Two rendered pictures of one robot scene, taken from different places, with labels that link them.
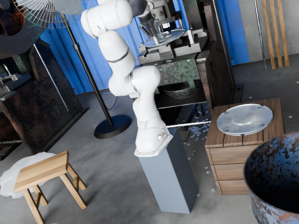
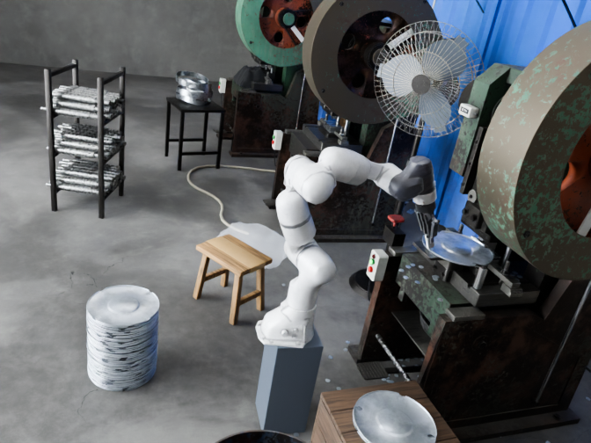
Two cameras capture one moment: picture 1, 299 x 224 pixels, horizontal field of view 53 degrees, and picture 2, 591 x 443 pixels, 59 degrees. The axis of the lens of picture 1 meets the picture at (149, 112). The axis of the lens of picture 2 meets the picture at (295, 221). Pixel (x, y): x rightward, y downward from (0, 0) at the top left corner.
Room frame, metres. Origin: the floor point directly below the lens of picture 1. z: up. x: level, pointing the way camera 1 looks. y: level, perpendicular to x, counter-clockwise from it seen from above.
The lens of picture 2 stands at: (0.02, -0.99, 1.70)
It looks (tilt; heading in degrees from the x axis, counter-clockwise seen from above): 25 degrees down; 40
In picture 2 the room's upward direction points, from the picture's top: 10 degrees clockwise
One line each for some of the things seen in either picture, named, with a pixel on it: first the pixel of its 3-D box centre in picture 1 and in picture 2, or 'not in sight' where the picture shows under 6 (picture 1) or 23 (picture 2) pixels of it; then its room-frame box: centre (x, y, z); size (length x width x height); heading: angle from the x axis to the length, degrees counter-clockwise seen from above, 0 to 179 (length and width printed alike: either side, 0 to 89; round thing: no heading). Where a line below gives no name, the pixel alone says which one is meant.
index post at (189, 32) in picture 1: (190, 36); (480, 277); (1.87, -0.42, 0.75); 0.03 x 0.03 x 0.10; 62
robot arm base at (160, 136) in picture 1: (149, 131); (288, 317); (1.31, 0.04, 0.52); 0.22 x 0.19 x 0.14; 147
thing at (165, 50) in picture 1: (164, 50); (442, 261); (1.92, -0.24, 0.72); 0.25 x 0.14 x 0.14; 152
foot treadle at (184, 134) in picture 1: (189, 120); (416, 368); (1.95, -0.26, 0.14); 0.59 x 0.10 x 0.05; 152
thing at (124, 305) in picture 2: not in sight; (123, 304); (0.98, 0.66, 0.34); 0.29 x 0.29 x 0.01
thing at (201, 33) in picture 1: (193, 30); (506, 273); (1.99, -0.47, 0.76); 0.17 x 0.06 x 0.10; 62
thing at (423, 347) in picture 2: (187, 91); (452, 337); (2.08, -0.33, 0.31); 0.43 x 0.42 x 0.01; 62
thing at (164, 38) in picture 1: (163, 38); (456, 247); (1.96, -0.26, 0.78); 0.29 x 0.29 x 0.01
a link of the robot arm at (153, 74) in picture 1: (146, 91); (311, 279); (1.33, -0.02, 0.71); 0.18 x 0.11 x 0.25; 74
